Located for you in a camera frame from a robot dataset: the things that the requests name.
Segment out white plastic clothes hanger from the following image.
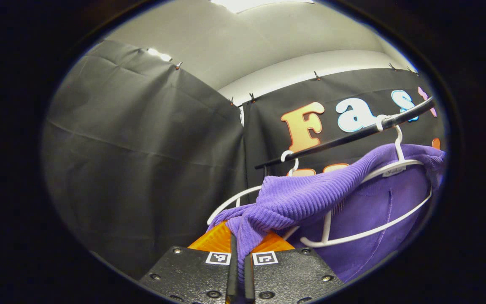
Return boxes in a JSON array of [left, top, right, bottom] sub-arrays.
[[207, 150, 300, 225], [283, 115, 433, 249]]

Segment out row of small backdrop clips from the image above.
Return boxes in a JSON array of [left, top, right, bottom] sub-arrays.
[[175, 61, 416, 106]]

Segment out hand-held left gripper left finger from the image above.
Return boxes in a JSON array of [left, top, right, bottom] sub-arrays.
[[139, 221, 238, 304]]

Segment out black backdrop cloth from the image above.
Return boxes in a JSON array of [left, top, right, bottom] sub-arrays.
[[43, 40, 446, 279]]

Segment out purple corduroy shirt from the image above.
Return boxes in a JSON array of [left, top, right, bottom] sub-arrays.
[[206, 144, 447, 283]]

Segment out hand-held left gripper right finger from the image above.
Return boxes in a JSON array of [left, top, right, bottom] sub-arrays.
[[243, 230, 346, 304]]

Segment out black clothes rack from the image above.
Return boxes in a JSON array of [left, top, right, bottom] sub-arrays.
[[255, 96, 435, 169]]

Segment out long ceiling light panel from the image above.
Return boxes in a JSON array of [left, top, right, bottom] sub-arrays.
[[211, 0, 315, 14]]

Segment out small ceiling light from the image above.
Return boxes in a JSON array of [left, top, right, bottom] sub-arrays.
[[148, 48, 173, 62]]

